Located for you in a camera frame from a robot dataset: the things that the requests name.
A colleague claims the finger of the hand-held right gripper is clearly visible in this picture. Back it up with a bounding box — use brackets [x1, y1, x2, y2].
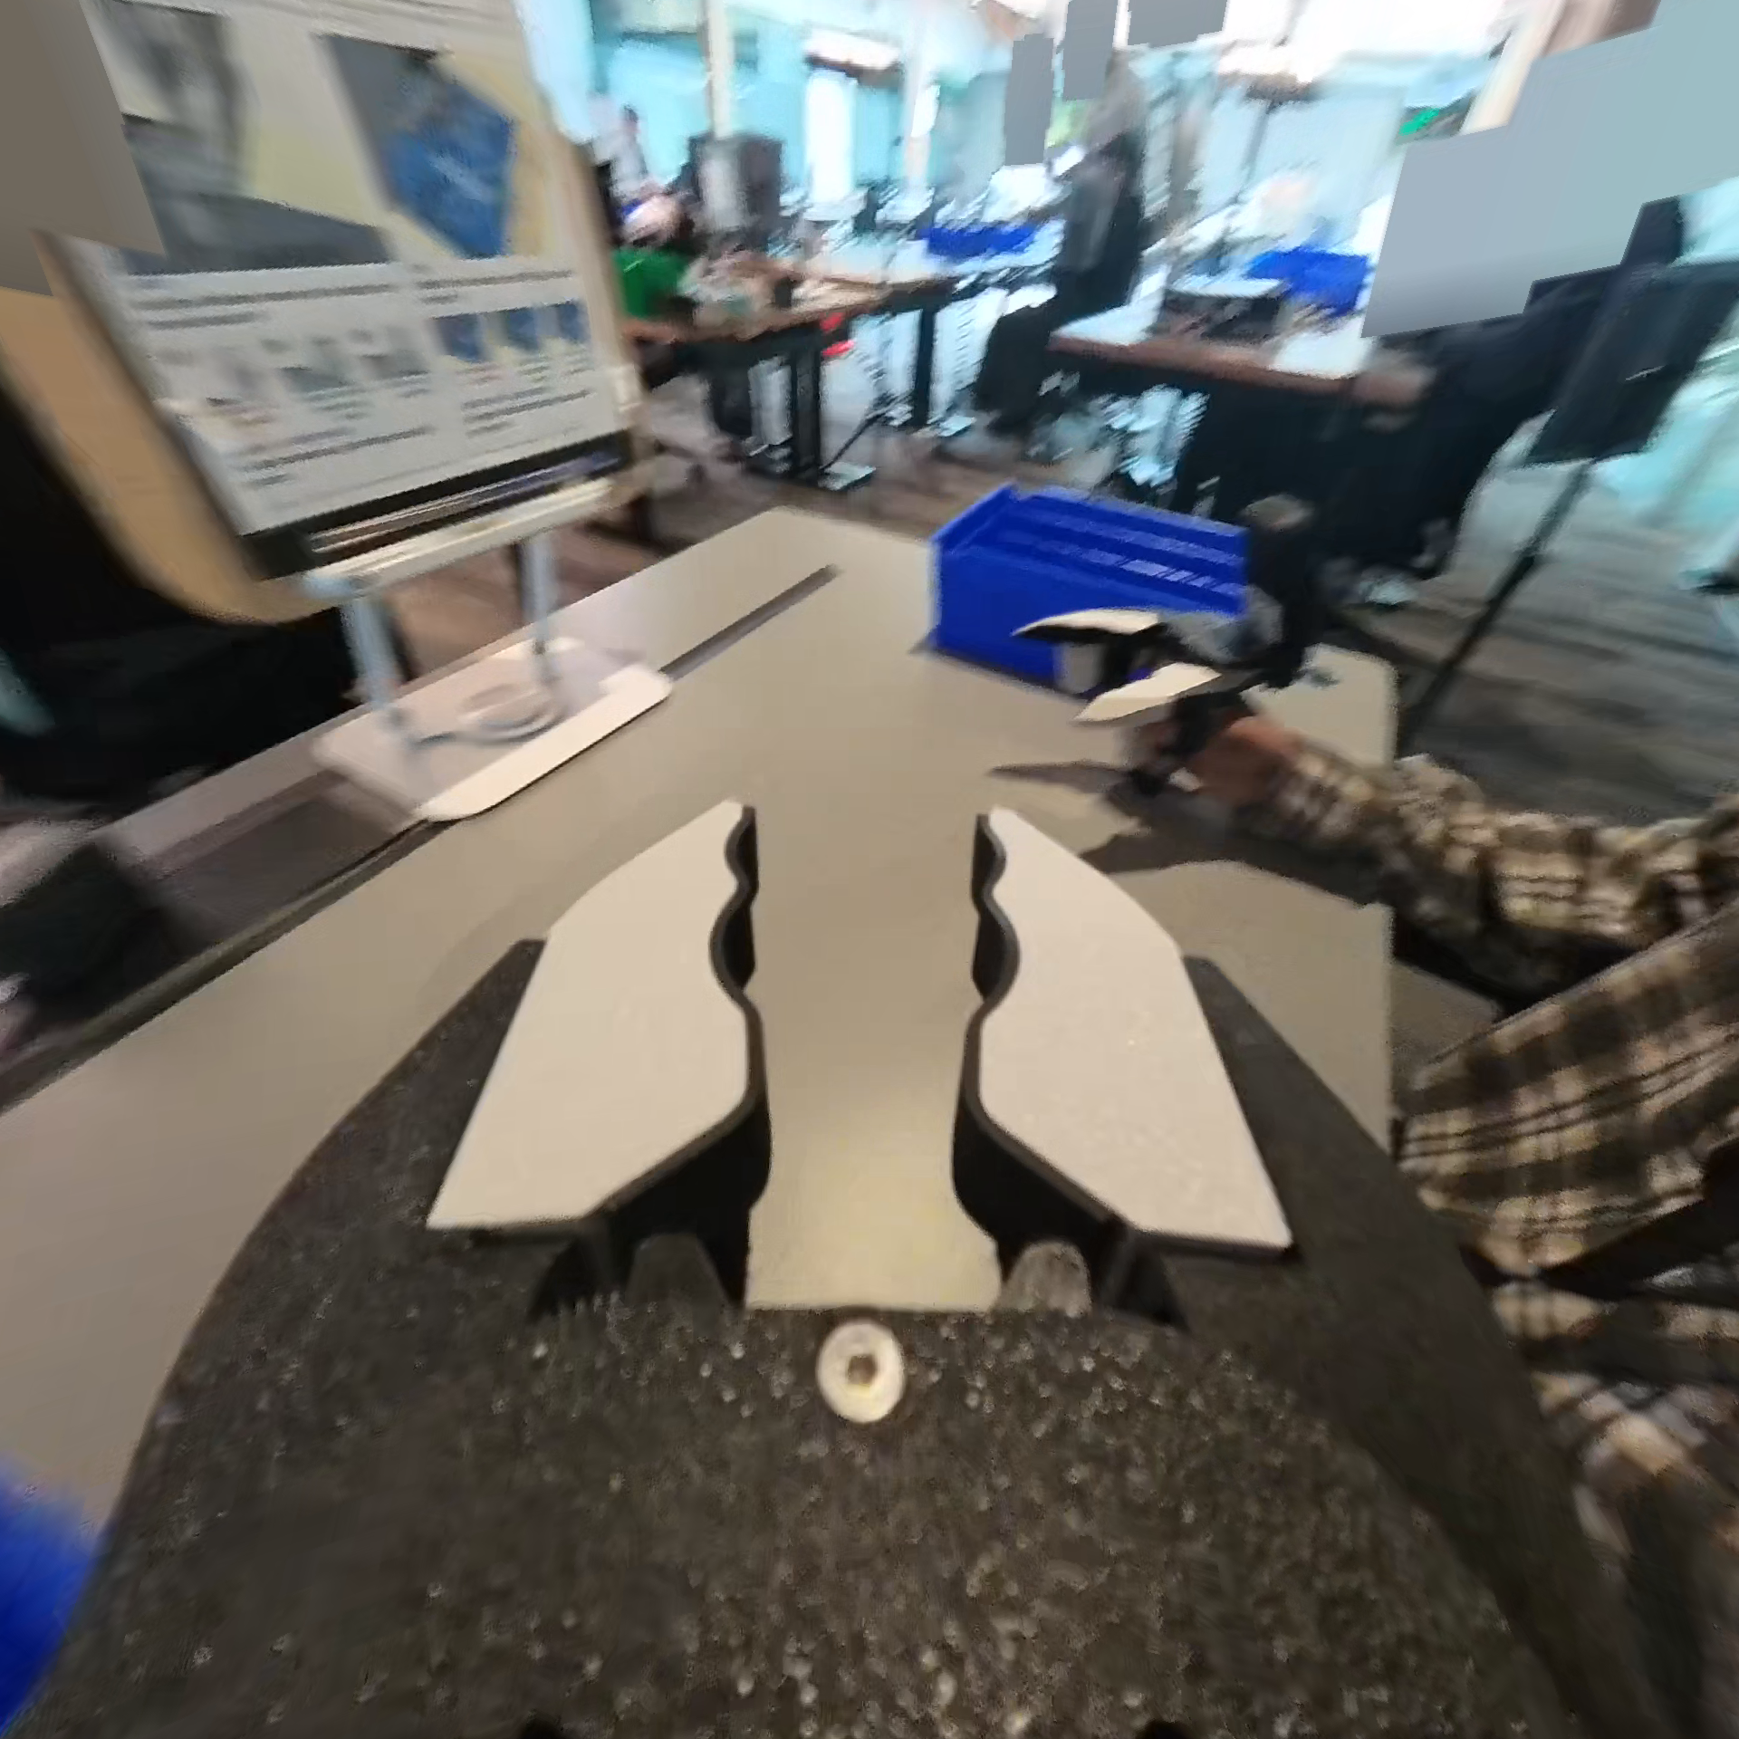
[1012, 607, 1174, 697]
[1071, 662, 1237, 731]

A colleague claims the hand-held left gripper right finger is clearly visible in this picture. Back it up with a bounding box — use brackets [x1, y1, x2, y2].
[953, 805, 1296, 1297]

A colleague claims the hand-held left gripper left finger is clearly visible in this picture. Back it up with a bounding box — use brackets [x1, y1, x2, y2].
[426, 800, 774, 1298]

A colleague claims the blue plastic bin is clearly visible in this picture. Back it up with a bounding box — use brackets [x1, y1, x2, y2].
[0, 1459, 104, 1693]
[927, 484, 1253, 697]

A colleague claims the person's right forearm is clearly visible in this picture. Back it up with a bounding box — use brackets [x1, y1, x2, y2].
[1229, 745, 1739, 1015]

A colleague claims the person's right hand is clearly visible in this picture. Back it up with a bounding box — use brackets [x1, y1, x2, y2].
[1130, 710, 1305, 818]

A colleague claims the wooden desk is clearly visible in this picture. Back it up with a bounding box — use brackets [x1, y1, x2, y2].
[1045, 326, 1428, 450]
[625, 266, 953, 484]

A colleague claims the black light panel on tripod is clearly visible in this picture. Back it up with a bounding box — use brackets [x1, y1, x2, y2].
[1400, 196, 1739, 735]

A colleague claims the person's plaid shirt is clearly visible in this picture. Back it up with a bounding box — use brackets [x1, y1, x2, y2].
[1397, 890, 1739, 1605]

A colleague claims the beige curved panel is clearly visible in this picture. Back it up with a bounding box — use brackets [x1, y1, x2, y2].
[0, 326, 341, 627]

